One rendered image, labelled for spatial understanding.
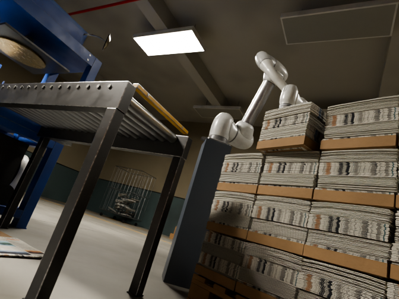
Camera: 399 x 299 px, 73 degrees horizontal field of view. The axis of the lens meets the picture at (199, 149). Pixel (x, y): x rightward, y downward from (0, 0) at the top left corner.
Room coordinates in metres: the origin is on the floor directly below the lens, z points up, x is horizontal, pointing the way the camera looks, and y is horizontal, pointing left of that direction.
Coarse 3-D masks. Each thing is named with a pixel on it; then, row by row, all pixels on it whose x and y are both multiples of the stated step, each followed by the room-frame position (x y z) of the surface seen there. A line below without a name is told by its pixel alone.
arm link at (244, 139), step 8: (280, 64) 1.81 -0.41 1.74; (280, 72) 1.84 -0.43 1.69; (264, 80) 1.90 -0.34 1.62; (264, 88) 1.90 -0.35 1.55; (272, 88) 1.91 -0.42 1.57; (256, 96) 1.94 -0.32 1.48; (264, 96) 1.92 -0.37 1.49; (256, 104) 1.95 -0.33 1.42; (248, 112) 1.98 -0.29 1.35; (256, 112) 1.97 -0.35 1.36; (240, 120) 2.03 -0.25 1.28; (248, 120) 1.99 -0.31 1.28; (240, 128) 1.99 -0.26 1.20; (248, 128) 1.99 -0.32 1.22; (240, 136) 2.00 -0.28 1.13; (248, 136) 2.02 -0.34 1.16; (232, 144) 2.06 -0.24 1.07; (240, 144) 2.04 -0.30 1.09; (248, 144) 2.06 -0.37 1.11
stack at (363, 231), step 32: (224, 160) 1.57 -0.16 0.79; (256, 160) 1.38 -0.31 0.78; (288, 160) 1.23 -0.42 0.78; (320, 160) 1.11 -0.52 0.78; (352, 160) 1.01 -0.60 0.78; (384, 160) 0.92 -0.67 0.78; (224, 192) 1.51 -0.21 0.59; (384, 192) 0.91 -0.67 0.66; (224, 224) 1.47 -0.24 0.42; (256, 224) 1.31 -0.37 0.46; (288, 224) 1.19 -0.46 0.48; (320, 224) 1.07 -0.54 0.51; (352, 224) 0.98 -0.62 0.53; (384, 224) 0.90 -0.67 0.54; (224, 256) 1.43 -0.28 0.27; (256, 256) 1.28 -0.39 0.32; (288, 256) 1.16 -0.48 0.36; (384, 256) 0.90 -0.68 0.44; (192, 288) 1.55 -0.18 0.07; (224, 288) 1.39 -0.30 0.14; (256, 288) 1.26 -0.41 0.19; (288, 288) 1.14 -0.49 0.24; (320, 288) 1.04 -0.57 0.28; (352, 288) 0.96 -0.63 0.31; (384, 288) 0.89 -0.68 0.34
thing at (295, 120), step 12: (288, 108) 1.22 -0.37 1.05; (300, 108) 1.16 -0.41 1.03; (312, 108) 1.13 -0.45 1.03; (264, 120) 1.35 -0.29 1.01; (276, 120) 1.28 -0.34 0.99; (288, 120) 1.22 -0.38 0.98; (300, 120) 1.16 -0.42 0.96; (312, 120) 1.14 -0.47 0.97; (324, 120) 1.18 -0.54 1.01; (264, 132) 1.34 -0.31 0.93; (276, 132) 1.27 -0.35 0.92; (288, 132) 1.21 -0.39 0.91; (300, 132) 1.15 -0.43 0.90; (312, 132) 1.15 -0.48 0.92; (324, 132) 1.19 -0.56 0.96; (300, 144) 1.13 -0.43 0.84
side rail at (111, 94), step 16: (0, 96) 1.42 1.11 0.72; (16, 96) 1.33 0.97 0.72; (32, 96) 1.26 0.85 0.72; (48, 96) 1.19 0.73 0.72; (64, 96) 1.13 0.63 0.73; (80, 96) 1.07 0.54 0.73; (96, 96) 1.02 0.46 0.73; (112, 96) 0.97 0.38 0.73; (128, 96) 0.97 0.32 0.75; (96, 112) 1.07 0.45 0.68
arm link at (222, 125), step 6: (222, 114) 1.93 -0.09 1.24; (228, 114) 1.93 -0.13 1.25; (216, 120) 1.93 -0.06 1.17; (222, 120) 1.91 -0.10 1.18; (228, 120) 1.91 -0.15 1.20; (216, 126) 1.92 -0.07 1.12; (222, 126) 1.91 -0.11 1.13; (228, 126) 1.92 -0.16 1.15; (234, 126) 1.95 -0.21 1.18; (210, 132) 1.96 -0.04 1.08; (216, 132) 1.92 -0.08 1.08; (222, 132) 1.91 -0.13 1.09; (228, 132) 1.93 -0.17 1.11; (234, 132) 1.96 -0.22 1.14; (228, 138) 1.96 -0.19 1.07
